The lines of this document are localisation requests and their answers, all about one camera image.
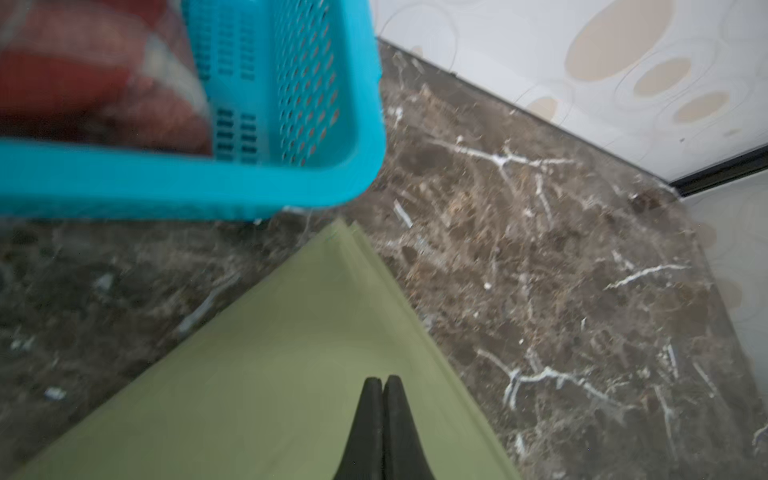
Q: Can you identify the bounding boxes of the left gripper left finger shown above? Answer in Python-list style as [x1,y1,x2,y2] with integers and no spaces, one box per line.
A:
[334,377,384,480]

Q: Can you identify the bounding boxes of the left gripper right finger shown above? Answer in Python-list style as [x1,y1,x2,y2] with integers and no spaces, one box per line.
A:
[383,375,435,480]

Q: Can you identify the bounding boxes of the olive green skirt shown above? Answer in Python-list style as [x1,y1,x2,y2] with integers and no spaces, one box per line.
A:
[18,221,518,479]

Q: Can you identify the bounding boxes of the teal plastic basket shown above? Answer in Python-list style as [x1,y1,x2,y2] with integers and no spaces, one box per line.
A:
[1,1,386,220]

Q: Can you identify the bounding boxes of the red plaid skirt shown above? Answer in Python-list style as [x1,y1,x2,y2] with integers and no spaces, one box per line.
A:
[1,0,212,156]

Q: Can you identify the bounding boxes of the right black corner post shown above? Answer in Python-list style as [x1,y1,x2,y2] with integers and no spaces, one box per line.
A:
[670,145,768,198]

